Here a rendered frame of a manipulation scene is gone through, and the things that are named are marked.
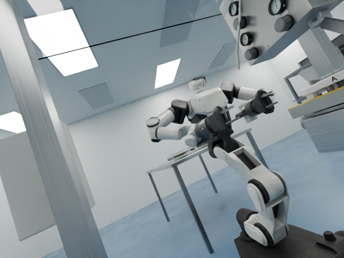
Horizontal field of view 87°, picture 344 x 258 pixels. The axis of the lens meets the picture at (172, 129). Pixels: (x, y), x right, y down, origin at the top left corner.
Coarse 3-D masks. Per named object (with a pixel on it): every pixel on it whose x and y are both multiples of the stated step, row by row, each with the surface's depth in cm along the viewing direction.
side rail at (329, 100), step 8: (328, 96) 43; (336, 96) 42; (304, 104) 50; (312, 104) 48; (320, 104) 46; (328, 104) 44; (336, 104) 42; (296, 112) 53; (304, 112) 50; (312, 112) 48
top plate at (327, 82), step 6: (342, 72) 41; (330, 78) 44; (336, 78) 42; (342, 78) 41; (318, 84) 46; (324, 84) 45; (330, 84) 44; (306, 90) 50; (312, 90) 48; (318, 90) 47
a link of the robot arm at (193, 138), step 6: (192, 126) 95; (198, 126) 87; (192, 132) 90; (198, 132) 87; (186, 138) 90; (192, 138) 89; (198, 138) 91; (204, 138) 89; (210, 138) 92; (186, 144) 93; (192, 144) 91; (198, 144) 96
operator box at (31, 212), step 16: (64, 128) 52; (0, 144) 46; (16, 144) 47; (0, 160) 46; (16, 160) 46; (32, 160) 47; (16, 176) 46; (32, 176) 46; (80, 176) 49; (16, 192) 45; (32, 192) 45; (16, 208) 44; (32, 208) 45; (48, 208) 45; (16, 224) 43; (32, 224) 44; (48, 224) 45
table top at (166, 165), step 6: (240, 132) 208; (246, 132) 211; (198, 150) 210; (204, 150) 188; (186, 156) 198; (192, 156) 183; (174, 162) 180; (180, 162) 177; (156, 168) 233; (162, 168) 206
